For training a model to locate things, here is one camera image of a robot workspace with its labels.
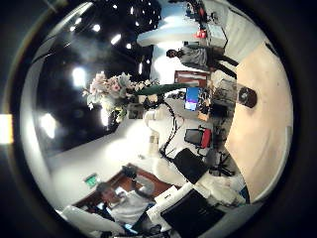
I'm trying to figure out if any pink white flower bouquet green stem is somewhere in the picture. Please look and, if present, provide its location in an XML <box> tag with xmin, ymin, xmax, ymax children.
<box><xmin>82</xmin><ymin>70</ymin><xmax>200</xmax><ymax>124</ymax></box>

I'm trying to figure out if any dark brown vase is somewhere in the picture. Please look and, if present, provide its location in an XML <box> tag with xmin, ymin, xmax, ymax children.
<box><xmin>237</xmin><ymin>86</ymin><xmax>259</xmax><ymax>109</ymax></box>

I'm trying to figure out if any black office chair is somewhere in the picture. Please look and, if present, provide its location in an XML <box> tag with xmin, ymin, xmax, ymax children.
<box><xmin>172</xmin><ymin>147</ymin><xmax>211</xmax><ymax>184</ymax></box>

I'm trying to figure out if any monitor with blue screen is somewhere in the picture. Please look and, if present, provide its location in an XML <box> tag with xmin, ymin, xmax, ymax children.
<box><xmin>183</xmin><ymin>86</ymin><xmax>202</xmax><ymax>112</ymax></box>

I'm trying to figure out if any brown wooden door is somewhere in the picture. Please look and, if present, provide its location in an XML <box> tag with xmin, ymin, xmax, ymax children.
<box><xmin>173</xmin><ymin>69</ymin><xmax>211</xmax><ymax>89</ymax></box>

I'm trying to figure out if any seated person with cap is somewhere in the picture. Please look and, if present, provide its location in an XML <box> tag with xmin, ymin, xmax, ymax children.
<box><xmin>95</xmin><ymin>165</ymin><xmax>157</xmax><ymax>236</ymax></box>

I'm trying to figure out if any red and black case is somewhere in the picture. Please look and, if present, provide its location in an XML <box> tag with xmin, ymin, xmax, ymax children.
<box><xmin>183</xmin><ymin>127</ymin><xmax>213</xmax><ymax>150</ymax></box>

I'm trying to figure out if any standing person grey top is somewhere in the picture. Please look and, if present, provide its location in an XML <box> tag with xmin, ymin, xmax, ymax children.
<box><xmin>165</xmin><ymin>44</ymin><xmax>240</xmax><ymax>79</ymax></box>

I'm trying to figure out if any green exit sign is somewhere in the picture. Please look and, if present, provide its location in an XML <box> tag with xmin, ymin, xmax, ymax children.
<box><xmin>83</xmin><ymin>173</ymin><xmax>100</xmax><ymax>189</ymax></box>

